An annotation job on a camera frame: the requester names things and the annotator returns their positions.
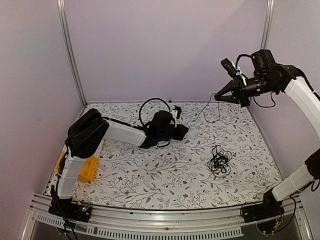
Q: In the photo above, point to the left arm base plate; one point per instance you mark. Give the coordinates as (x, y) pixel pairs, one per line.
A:
(71, 210)

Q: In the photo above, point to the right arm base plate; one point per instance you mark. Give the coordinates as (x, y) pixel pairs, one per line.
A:
(252, 212)

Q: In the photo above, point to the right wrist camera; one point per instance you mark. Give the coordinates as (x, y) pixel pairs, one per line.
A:
(233, 71)

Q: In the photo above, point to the aluminium front rail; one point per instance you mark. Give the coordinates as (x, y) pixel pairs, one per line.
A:
(109, 223)

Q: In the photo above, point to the aluminium frame post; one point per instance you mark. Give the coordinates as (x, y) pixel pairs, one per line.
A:
(62, 13)
(266, 25)

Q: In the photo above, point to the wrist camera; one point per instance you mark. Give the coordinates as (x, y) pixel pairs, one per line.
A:
(233, 71)
(176, 113)

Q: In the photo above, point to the left aluminium frame post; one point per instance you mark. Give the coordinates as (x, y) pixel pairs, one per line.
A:
(62, 13)

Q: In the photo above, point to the right aluminium frame post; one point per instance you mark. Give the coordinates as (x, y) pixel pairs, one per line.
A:
(266, 25)

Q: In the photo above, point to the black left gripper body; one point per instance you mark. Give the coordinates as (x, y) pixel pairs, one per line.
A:
(177, 136)

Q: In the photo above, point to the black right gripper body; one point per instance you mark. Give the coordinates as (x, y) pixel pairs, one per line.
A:
(243, 96)

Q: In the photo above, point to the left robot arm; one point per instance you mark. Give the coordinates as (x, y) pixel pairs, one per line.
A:
(86, 135)

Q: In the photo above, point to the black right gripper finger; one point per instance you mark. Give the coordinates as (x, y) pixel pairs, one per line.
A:
(228, 99)
(227, 91)

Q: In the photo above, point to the yellow plastic bin near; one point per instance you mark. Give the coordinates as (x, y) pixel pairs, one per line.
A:
(88, 170)

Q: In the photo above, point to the floral patterned table mat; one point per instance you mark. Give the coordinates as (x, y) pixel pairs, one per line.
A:
(222, 161)

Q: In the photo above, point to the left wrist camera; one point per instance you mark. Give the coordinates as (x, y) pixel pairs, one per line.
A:
(176, 113)

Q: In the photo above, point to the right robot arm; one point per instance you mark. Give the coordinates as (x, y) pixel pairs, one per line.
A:
(270, 92)

